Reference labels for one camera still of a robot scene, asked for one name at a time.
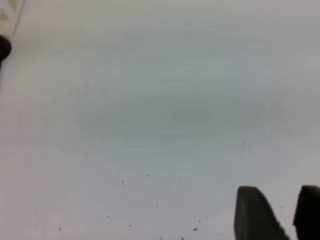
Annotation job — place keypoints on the black scoop tool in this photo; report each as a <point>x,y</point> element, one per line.
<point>5,48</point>

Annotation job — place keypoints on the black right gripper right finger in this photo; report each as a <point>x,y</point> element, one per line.
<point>307,214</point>

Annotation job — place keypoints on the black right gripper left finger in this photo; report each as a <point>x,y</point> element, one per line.
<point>254,218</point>

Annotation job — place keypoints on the white test tube rack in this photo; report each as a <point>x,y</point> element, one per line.
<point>10,15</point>

